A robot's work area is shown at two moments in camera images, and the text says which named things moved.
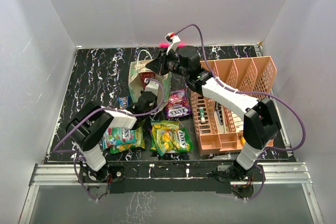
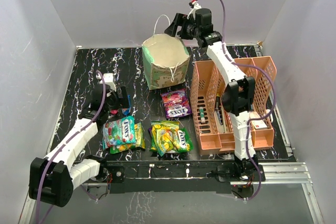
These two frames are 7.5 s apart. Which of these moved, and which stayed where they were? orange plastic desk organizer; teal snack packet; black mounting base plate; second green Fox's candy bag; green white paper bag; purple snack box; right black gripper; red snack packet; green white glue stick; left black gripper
Moved: red snack packet; green white paper bag; right black gripper; left black gripper
Stayed: teal snack packet; purple snack box; second green Fox's candy bag; orange plastic desk organizer; green white glue stick; black mounting base plate
